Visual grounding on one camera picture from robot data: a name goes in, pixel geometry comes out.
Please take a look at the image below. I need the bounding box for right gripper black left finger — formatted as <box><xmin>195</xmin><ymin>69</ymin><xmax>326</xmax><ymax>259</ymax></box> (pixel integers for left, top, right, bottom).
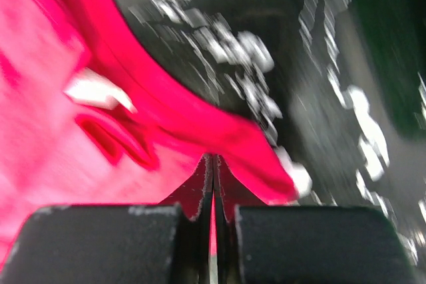
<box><xmin>1</xmin><ymin>155</ymin><xmax>213</xmax><ymax>283</ymax></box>

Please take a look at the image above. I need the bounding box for green plastic bin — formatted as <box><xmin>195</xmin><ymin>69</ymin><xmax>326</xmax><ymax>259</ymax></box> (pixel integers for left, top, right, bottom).
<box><xmin>349</xmin><ymin>0</ymin><xmax>425</xmax><ymax>141</ymax></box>

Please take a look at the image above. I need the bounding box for red t shirt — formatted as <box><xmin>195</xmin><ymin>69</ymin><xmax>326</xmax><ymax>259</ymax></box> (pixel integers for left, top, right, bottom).
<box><xmin>1</xmin><ymin>0</ymin><xmax>298</xmax><ymax>257</ymax></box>

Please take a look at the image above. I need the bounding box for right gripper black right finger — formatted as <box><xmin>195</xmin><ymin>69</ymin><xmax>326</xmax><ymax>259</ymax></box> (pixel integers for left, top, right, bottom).
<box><xmin>213</xmin><ymin>156</ymin><xmax>423</xmax><ymax>283</ymax></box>

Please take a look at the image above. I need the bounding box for black marbled table mat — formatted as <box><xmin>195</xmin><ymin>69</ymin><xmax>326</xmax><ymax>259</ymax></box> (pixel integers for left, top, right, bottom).
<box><xmin>114</xmin><ymin>0</ymin><xmax>425</xmax><ymax>268</ymax></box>

